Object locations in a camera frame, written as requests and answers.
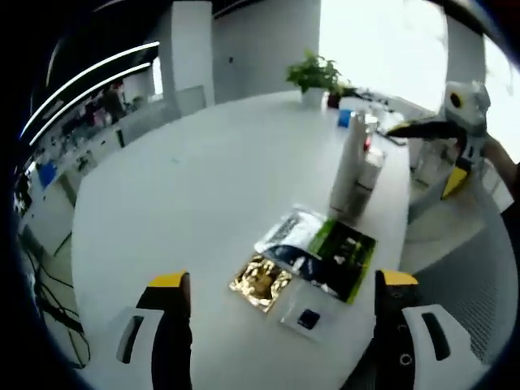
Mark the silver and blue skincare sachet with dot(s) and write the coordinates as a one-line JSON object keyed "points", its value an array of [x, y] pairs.
{"points": [[284, 231]]}

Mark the tall white skincare tube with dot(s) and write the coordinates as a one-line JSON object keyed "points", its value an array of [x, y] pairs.
{"points": [[345, 178]]}

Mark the clear skincare sachet dark square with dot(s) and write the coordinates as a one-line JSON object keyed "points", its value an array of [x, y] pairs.
{"points": [[300, 321]]}

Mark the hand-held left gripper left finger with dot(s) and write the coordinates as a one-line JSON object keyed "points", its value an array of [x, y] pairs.
{"points": [[174, 345]]}

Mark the white mesh office chair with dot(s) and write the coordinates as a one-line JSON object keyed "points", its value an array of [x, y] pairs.
{"points": [[459, 252]]}

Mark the white lab counter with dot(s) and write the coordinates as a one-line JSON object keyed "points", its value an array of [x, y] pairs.
{"points": [[97, 146]]}

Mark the person's right hand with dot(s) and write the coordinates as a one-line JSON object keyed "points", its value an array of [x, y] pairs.
{"points": [[501, 156]]}

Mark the blue plastic bin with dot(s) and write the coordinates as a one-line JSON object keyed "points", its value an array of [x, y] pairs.
{"points": [[46, 174]]}

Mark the clear-capped white skincare bottle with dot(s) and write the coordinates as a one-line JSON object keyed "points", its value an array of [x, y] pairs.
{"points": [[367, 178]]}

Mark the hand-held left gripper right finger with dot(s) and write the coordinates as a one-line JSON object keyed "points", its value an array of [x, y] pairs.
{"points": [[386, 353]]}

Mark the small potted plant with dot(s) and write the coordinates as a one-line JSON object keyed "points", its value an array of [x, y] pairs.
{"points": [[337, 95]]}

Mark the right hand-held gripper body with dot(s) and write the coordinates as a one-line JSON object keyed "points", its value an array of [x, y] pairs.
{"points": [[471, 109]]}

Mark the green and black skincare sachet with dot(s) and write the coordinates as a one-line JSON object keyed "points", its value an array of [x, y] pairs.
{"points": [[345, 252]]}

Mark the green potted plant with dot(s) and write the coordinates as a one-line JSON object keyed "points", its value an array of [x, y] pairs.
{"points": [[313, 75]]}

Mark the white ceiling light strip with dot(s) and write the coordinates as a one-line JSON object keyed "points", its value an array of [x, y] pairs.
{"points": [[93, 76], [89, 94]]}

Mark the gold skincare sachet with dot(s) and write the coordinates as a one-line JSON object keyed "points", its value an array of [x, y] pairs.
{"points": [[260, 280]]}

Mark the blue box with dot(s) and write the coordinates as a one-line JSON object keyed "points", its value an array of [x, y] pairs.
{"points": [[345, 118]]}

